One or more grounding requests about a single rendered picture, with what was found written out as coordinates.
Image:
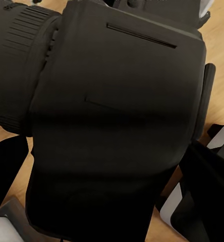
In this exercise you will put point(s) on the camera tripod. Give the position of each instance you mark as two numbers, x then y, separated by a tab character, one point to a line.
204	13

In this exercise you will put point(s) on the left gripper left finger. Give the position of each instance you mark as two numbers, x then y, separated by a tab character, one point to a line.
13	152

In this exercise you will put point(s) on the digital camera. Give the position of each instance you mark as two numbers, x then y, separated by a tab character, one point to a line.
112	92

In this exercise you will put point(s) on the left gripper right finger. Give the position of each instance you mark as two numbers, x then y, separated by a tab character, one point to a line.
203	170

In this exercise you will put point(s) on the bed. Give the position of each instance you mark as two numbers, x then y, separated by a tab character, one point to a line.
14	226

